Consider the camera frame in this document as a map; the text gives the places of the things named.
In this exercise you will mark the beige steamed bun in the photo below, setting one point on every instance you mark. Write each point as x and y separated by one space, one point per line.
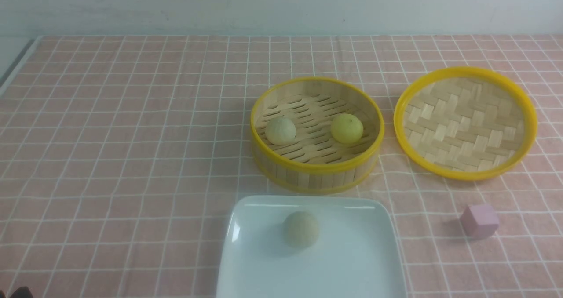
301 230

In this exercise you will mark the pink cube block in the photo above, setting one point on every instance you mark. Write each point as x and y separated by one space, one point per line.
479 221

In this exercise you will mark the pale cream steamed bun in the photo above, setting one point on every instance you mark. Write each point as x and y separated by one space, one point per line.
280 131

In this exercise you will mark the bamboo steamer lid yellow rim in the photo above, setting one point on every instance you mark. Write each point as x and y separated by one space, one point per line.
465 123

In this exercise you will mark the pink checkered tablecloth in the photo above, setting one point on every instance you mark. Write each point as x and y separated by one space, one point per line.
122 157

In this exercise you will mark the bamboo steamer basket yellow rim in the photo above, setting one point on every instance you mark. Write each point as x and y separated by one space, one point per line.
314 162

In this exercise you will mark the white square plate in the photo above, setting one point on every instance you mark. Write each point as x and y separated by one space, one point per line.
356 255

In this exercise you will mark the yellow steamed bun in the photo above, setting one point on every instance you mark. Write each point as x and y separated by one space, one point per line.
346 128

